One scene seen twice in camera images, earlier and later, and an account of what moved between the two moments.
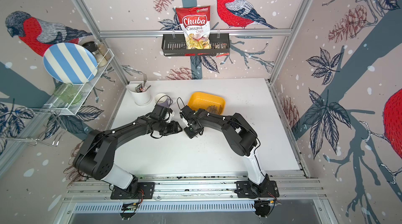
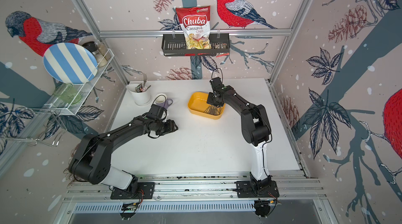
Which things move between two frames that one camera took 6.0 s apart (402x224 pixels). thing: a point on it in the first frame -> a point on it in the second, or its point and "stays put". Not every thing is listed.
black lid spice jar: [93, 47] stays put
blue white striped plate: [70, 63] stays put
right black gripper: [190, 136] -> [209, 101]
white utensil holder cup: [141, 98] stays put
